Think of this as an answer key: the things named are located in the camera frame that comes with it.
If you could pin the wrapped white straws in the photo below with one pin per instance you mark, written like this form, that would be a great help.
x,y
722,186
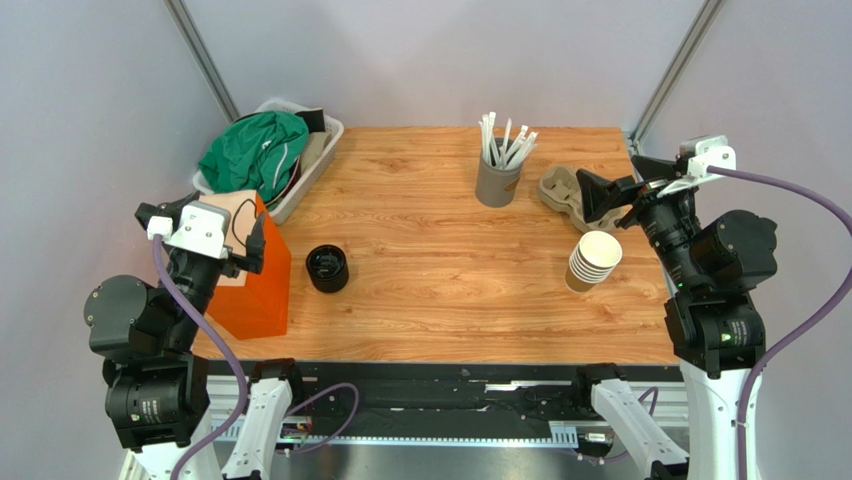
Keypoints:
x,y
505,152

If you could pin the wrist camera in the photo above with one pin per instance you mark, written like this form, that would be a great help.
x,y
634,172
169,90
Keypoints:
x,y
202,229
696,157

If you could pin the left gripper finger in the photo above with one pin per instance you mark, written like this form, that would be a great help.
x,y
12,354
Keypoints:
x,y
253,259
172,210

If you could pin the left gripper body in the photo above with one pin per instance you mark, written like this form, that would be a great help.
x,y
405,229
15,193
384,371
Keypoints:
x,y
190,277

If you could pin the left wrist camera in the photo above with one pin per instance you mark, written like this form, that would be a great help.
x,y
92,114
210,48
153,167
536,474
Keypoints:
x,y
202,229

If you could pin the black coffee cup lids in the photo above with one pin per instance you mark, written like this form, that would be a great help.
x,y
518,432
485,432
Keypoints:
x,y
327,268

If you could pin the green jacket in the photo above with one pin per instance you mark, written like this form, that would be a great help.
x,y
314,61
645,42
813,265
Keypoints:
x,y
255,153

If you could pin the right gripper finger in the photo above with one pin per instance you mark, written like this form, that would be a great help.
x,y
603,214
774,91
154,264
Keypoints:
x,y
599,195
652,169

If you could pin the black cloth in basket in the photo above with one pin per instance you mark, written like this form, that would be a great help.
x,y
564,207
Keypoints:
x,y
314,119

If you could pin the grey straw holder cup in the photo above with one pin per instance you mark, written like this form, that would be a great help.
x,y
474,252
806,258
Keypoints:
x,y
495,187

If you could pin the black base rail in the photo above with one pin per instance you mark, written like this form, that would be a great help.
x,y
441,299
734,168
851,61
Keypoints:
x,y
443,401

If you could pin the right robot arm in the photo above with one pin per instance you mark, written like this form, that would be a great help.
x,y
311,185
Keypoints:
x,y
716,331

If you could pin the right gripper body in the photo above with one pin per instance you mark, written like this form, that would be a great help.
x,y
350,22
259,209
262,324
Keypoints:
x,y
639,202

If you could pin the stack of paper cups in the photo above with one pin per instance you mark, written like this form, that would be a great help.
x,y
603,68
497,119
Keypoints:
x,y
593,259

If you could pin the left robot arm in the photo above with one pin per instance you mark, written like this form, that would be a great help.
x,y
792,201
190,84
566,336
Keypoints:
x,y
157,397

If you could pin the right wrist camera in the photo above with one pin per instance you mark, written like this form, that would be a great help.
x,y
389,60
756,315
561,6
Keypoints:
x,y
696,157

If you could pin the pulp cup carrier tray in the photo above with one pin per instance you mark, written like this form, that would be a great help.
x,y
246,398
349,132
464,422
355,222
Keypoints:
x,y
559,189

